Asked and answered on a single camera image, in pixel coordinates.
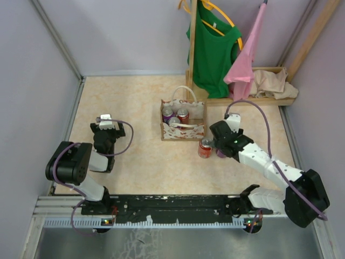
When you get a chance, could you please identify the silver purple can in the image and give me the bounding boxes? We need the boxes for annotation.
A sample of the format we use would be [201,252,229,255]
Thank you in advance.
[216,149,226,158]

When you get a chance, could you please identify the red soda can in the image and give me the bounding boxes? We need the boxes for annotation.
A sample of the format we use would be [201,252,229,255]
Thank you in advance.
[198,137,214,159]

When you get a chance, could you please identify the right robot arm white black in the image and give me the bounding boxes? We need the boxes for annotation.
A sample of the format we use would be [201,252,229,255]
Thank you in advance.
[210,120,330,228]

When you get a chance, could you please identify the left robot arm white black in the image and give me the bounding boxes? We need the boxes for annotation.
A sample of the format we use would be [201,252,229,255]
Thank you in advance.
[45,119,130,215]

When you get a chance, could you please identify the patterned canvas tote bag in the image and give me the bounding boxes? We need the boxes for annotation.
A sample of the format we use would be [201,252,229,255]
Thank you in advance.
[160,86,206,141]

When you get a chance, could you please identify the pink shirt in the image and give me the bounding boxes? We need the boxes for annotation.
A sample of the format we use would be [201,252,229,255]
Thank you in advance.
[223,1,267,101]

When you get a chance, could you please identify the beige crumpled cloth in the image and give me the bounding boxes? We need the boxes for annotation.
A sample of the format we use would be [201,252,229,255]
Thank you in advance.
[250,68,299,99]

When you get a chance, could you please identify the green tank top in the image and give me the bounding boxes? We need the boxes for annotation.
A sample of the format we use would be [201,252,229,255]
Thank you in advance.
[193,1,242,99]

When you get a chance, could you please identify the yellow clothes hanger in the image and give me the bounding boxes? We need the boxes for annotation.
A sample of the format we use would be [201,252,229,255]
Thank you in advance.
[178,0,244,51]

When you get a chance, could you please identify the leaning wooden beam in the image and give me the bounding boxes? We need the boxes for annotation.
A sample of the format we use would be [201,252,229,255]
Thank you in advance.
[285,0,342,82]

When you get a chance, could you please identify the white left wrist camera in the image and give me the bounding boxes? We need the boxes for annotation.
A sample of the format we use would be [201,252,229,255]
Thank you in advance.
[99,114,115,130]

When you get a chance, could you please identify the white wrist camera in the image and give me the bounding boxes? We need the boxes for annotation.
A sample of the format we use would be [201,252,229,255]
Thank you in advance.
[224,113,241,133]
[99,114,115,130]

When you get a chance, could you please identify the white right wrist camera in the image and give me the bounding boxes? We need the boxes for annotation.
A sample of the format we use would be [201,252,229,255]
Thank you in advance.
[224,113,241,133]

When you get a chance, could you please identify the wooden clothes rack frame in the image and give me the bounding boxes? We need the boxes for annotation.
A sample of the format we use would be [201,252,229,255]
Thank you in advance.
[184,1,295,106]

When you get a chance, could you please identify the white slotted cable duct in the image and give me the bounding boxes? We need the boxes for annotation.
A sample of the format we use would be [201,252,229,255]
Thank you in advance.
[43,216,253,229]

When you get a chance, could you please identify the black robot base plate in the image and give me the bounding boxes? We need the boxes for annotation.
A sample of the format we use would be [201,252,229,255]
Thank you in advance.
[81,195,256,224]

